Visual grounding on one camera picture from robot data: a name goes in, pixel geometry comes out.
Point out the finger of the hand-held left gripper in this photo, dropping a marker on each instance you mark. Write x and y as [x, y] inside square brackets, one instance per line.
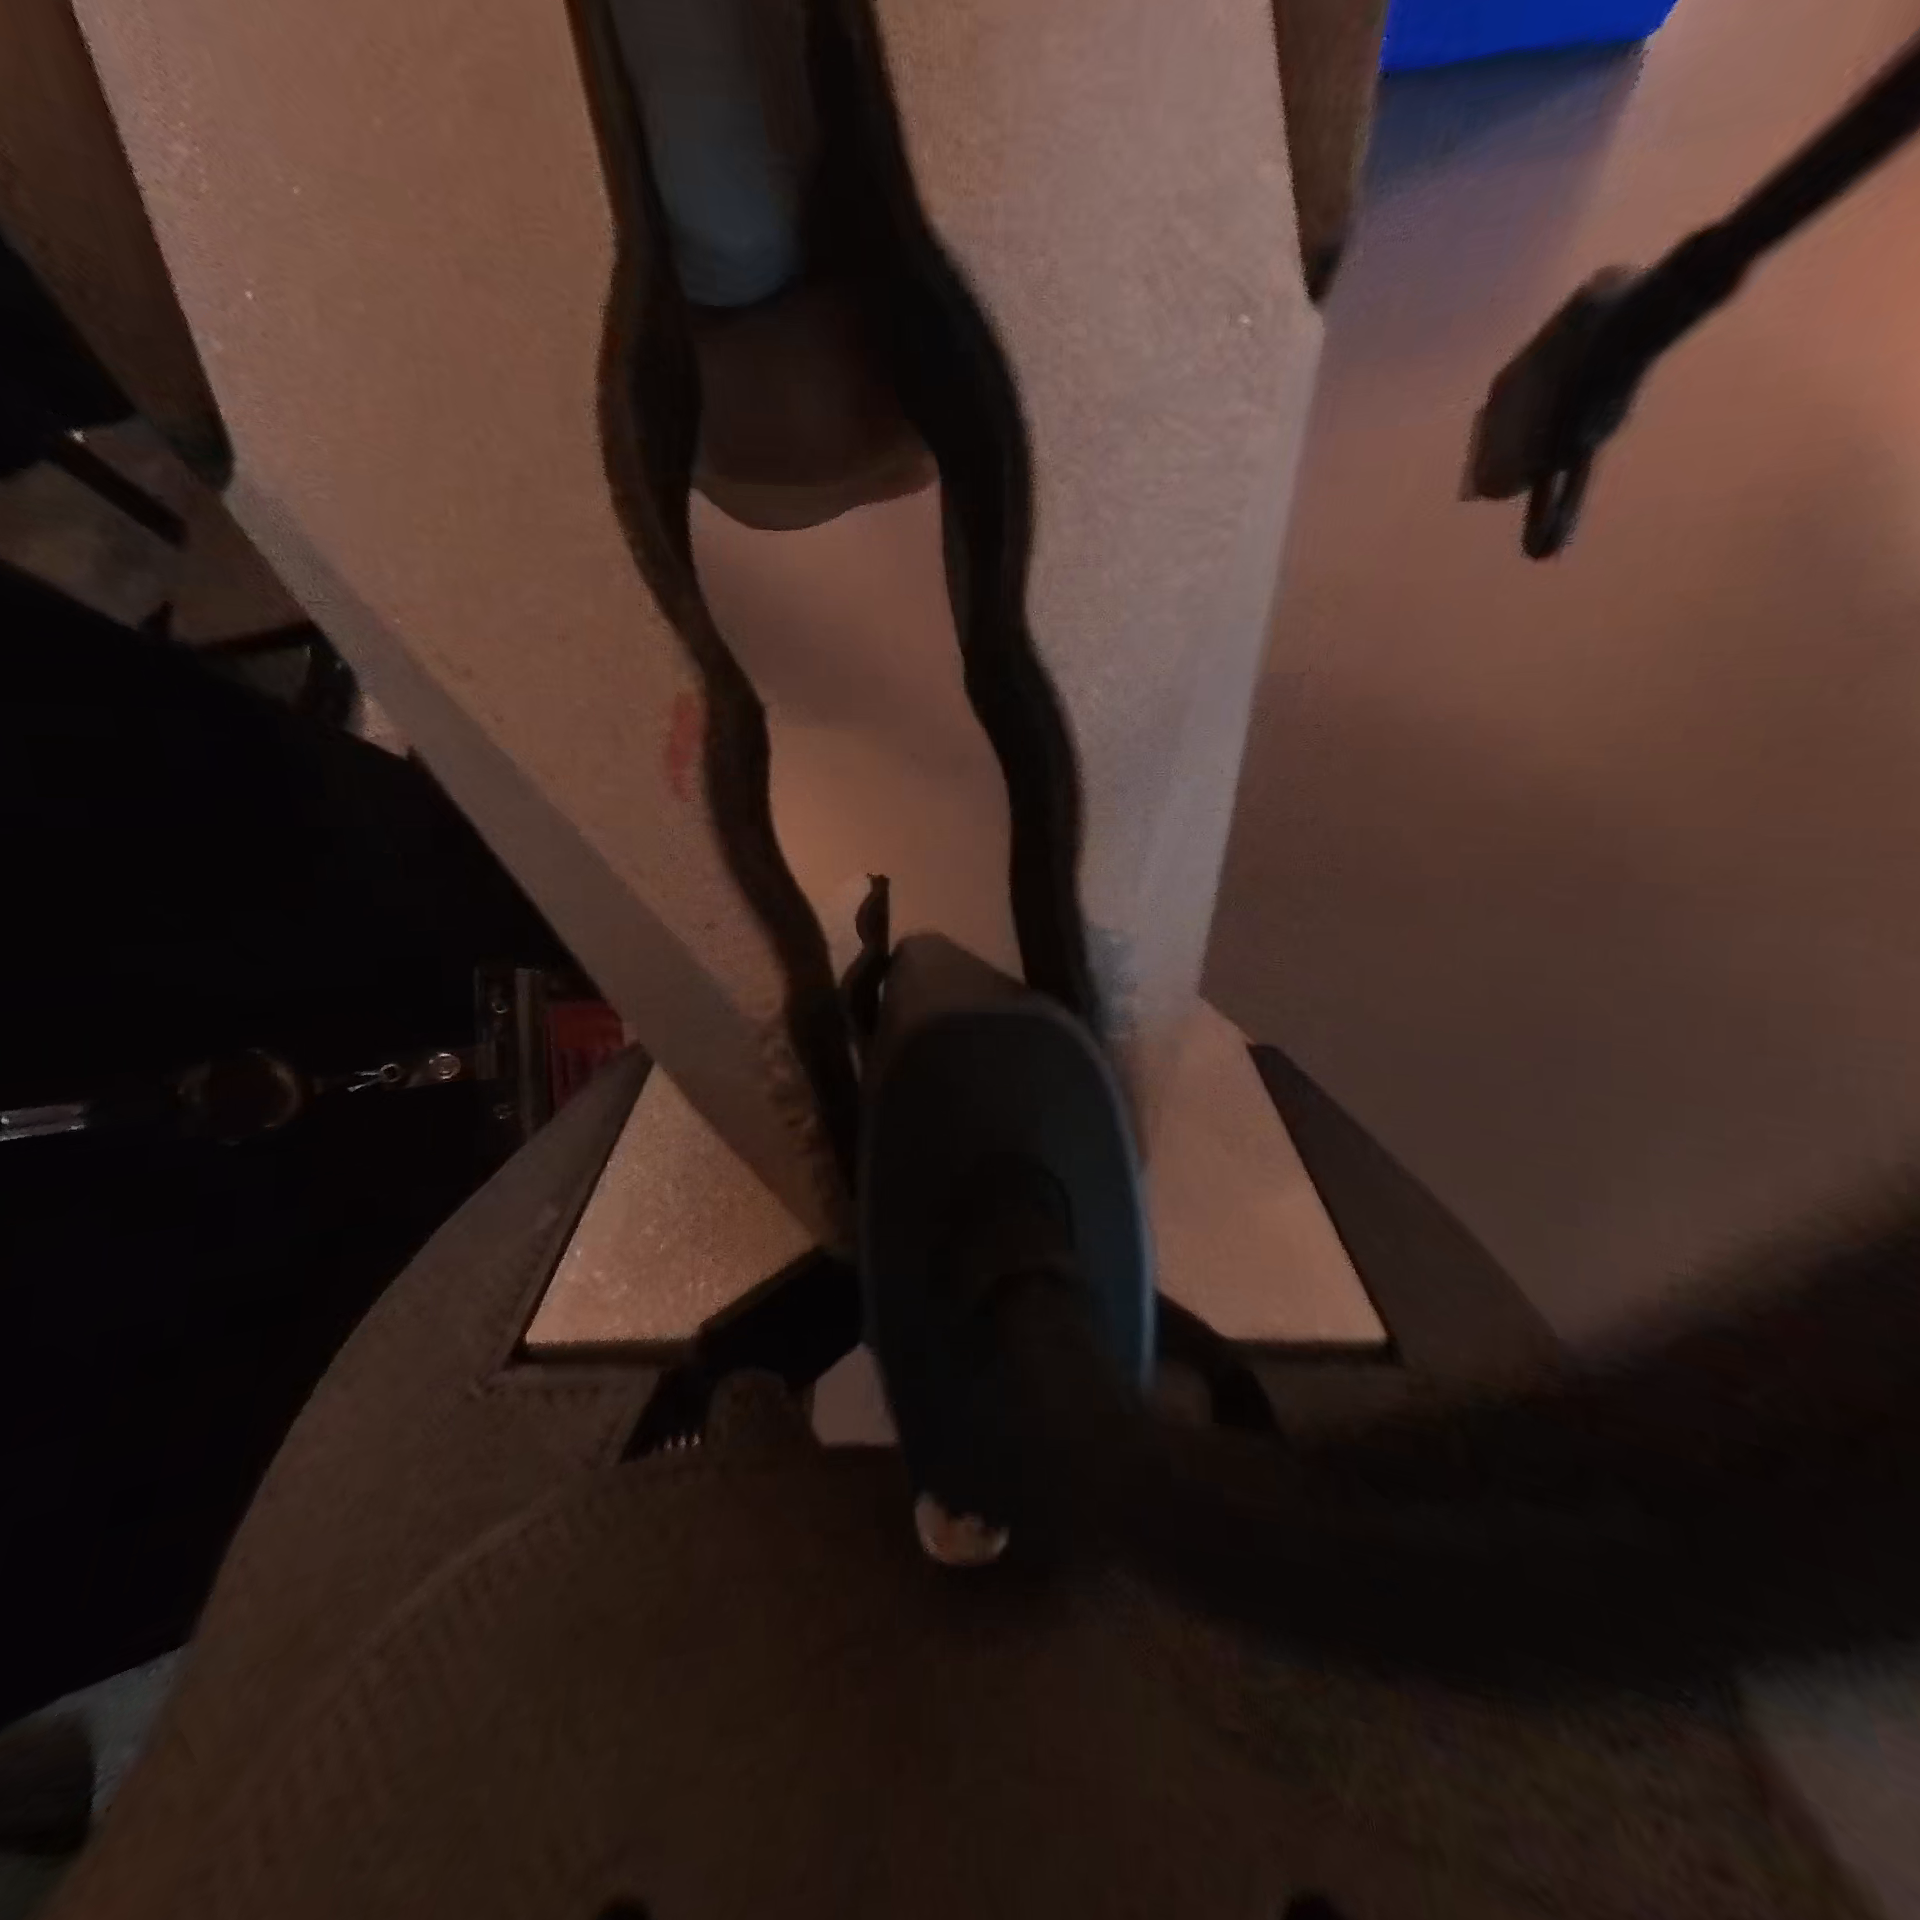
[421, 451]
[1140, 451]

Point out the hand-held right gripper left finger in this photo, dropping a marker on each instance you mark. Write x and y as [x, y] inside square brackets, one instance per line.
[645, 1260]

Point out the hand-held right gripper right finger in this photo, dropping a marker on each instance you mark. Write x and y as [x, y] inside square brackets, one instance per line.
[1261, 1230]

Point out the blue plastic bin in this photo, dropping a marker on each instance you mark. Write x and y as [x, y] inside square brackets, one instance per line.
[1501, 26]

